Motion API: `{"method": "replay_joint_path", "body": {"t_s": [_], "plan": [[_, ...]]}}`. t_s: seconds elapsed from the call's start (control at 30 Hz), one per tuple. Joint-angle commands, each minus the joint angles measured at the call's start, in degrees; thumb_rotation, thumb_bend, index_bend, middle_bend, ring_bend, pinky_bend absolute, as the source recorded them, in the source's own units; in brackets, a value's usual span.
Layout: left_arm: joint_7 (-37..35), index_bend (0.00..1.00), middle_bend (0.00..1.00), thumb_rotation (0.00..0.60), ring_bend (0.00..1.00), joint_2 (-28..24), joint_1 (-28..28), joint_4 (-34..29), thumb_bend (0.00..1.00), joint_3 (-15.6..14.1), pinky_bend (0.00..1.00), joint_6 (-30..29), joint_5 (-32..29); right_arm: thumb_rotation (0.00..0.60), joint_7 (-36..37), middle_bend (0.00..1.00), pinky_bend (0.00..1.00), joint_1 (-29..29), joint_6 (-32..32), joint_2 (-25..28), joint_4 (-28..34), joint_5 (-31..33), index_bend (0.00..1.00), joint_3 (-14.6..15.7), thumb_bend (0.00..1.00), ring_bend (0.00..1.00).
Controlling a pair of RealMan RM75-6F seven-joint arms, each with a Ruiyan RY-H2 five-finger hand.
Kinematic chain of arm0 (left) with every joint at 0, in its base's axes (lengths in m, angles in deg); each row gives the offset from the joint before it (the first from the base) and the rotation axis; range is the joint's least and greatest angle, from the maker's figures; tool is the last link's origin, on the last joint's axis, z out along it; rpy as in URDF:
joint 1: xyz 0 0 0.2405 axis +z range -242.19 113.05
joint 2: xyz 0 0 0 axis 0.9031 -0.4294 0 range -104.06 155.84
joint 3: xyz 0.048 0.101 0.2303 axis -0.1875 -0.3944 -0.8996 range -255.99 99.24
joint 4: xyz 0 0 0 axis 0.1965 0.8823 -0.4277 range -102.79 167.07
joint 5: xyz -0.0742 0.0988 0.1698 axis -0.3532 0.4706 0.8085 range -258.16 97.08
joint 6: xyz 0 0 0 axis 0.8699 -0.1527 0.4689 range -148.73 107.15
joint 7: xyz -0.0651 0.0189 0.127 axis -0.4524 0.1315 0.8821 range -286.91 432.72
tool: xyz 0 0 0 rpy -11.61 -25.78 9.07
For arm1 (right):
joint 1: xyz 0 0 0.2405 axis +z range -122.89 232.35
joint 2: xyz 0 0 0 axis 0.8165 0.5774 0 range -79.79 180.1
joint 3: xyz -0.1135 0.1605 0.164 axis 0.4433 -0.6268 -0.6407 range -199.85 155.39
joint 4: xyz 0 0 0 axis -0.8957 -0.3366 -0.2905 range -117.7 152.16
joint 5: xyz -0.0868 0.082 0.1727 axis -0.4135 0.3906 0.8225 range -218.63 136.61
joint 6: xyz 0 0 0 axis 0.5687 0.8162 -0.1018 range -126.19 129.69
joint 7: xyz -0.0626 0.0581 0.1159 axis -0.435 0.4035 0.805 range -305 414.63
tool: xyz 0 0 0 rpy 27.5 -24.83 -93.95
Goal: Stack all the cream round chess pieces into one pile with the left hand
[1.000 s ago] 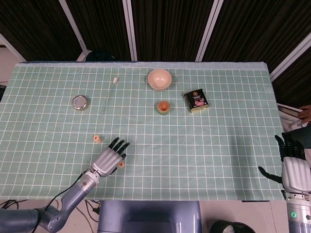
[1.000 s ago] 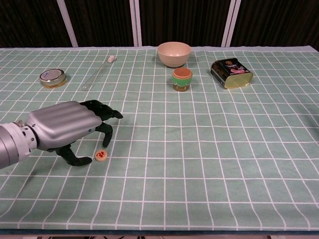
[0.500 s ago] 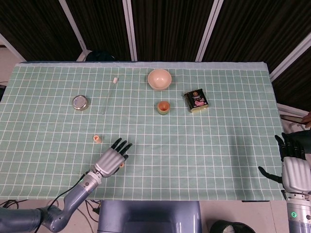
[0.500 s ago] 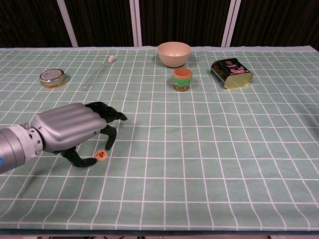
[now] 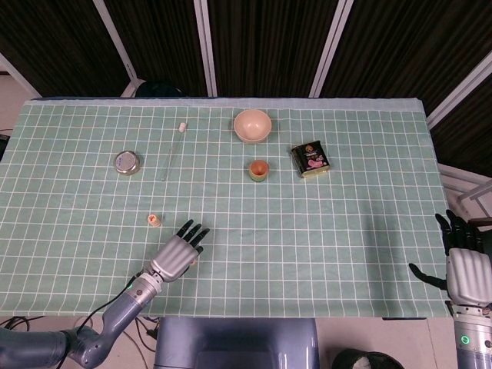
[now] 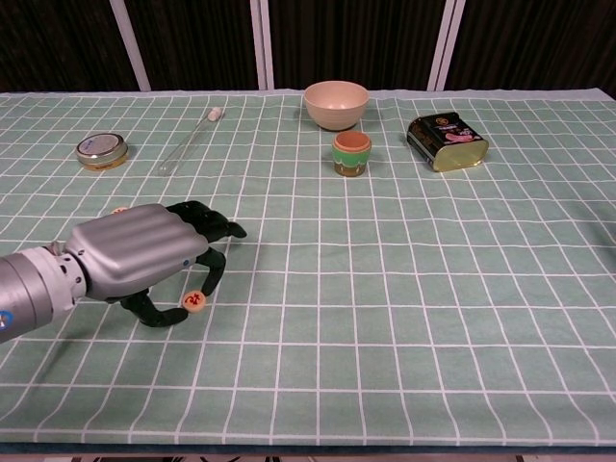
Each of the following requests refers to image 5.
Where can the black waste bin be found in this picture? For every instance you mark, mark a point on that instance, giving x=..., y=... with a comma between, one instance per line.
x=346, y=360

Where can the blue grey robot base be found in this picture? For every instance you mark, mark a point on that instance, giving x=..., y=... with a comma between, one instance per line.
x=230, y=346

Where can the round silver tin can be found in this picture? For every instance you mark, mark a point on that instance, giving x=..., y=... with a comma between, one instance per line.
x=127, y=163

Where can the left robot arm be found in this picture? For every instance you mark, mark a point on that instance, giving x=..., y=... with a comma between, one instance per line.
x=123, y=311

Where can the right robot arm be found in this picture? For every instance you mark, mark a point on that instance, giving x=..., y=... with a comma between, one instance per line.
x=473, y=342

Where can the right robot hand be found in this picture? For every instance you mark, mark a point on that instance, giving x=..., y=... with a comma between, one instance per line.
x=471, y=276

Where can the white partition frame post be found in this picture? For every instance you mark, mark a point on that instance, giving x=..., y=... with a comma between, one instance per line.
x=461, y=89
x=19, y=78
x=116, y=38
x=203, y=38
x=333, y=38

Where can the glass test tube white stopper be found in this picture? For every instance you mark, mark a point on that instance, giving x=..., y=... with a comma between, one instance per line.
x=182, y=127

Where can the small orange green cup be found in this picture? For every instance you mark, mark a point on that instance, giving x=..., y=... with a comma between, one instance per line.
x=258, y=171

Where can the beige bowl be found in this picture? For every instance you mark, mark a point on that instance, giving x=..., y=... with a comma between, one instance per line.
x=251, y=127

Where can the black gold luncheon meat tin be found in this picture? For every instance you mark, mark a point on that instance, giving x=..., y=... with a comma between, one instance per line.
x=310, y=159

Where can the green checked tablecloth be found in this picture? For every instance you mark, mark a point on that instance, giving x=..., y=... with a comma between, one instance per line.
x=269, y=230

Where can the dark blue bag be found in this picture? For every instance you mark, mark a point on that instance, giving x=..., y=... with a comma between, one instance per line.
x=157, y=89

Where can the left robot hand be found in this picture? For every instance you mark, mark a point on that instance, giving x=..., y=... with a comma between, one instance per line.
x=173, y=257

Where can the person in dark clothes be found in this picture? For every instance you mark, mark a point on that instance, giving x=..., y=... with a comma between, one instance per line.
x=485, y=227

